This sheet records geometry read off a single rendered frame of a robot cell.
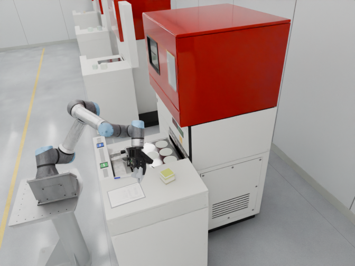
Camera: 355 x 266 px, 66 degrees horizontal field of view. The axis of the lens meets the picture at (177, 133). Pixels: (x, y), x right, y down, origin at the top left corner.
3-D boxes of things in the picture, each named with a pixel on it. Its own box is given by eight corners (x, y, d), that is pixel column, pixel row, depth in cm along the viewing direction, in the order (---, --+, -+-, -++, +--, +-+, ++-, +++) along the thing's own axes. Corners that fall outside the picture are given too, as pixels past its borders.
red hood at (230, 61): (224, 70, 263) (227, 2, 231) (277, 106, 199) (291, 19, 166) (149, 84, 244) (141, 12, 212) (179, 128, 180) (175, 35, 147)
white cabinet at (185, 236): (170, 195, 297) (164, 132, 253) (207, 277, 220) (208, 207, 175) (111, 212, 281) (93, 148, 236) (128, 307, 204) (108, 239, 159)
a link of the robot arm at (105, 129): (61, 94, 174) (109, 122, 149) (76, 97, 183) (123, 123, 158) (56, 111, 176) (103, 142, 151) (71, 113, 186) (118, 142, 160)
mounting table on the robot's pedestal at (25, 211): (15, 239, 177) (7, 226, 170) (26, 192, 213) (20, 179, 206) (87, 221, 186) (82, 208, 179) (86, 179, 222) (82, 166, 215)
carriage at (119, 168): (120, 154, 220) (120, 152, 219) (129, 184, 191) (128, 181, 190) (110, 157, 218) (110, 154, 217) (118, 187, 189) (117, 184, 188)
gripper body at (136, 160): (126, 167, 158) (127, 146, 159) (137, 167, 165) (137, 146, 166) (136, 168, 153) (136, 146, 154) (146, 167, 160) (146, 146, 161)
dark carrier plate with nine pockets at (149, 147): (167, 139, 229) (167, 138, 228) (181, 163, 201) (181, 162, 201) (126, 148, 220) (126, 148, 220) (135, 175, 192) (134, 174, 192)
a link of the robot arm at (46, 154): (33, 168, 187) (30, 149, 190) (51, 167, 198) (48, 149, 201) (42, 163, 181) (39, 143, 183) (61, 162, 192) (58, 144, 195)
